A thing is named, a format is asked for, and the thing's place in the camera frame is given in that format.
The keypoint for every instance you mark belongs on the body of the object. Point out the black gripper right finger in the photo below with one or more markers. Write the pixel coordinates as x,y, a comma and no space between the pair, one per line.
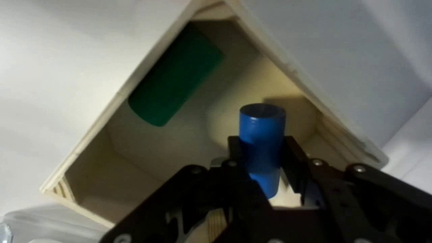
360,201

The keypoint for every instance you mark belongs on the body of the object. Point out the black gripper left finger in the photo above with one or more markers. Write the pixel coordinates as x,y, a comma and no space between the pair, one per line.
173,210

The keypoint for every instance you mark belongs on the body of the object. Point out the blue cylinder block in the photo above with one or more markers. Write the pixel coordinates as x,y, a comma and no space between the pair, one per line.
260,131

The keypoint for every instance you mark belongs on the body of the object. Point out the wooden open box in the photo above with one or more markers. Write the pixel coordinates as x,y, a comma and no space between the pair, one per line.
121,158

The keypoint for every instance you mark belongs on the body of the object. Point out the green cylinder block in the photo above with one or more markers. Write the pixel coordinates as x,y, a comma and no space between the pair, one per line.
182,67

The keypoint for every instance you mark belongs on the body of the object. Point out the clear plastic storage bin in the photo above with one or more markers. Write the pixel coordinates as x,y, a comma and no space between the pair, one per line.
49,224

